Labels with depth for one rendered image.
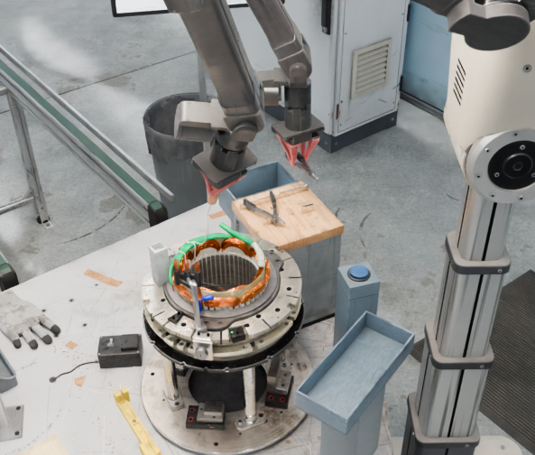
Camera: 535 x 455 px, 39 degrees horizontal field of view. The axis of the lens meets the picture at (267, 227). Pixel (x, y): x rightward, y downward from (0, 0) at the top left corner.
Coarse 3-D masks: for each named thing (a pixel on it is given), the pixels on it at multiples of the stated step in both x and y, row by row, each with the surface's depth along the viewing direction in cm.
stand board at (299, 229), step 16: (304, 192) 180; (288, 208) 175; (320, 208) 175; (256, 224) 171; (272, 224) 171; (288, 224) 171; (304, 224) 170; (320, 224) 170; (336, 224) 170; (272, 240) 166; (288, 240) 166; (304, 240) 167; (320, 240) 169
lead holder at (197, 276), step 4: (176, 272) 134; (184, 272) 134; (188, 272) 134; (200, 272) 134; (176, 276) 135; (180, 276) 135; (184, 276) 135; (188, 276) 134; (192, 276) 134; (196, 276) 134; (200, 276) 134; (176, 280) 135; (180, 280) 135; (184, 280) 135; (196, 280) 135; (200, 280) 135; (176, 284) 136; (184, 284) 135; (188, 284) 134; (200, 284) 135
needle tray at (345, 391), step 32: (384, 320) 146; (352, 352) 145; (384, 352) 145; (320, 384) 139; (352, 384) 139; (384, 384) 138; (320, 416) 132; (352, 416) 129; (320, 448) 151; (352, 448) 144
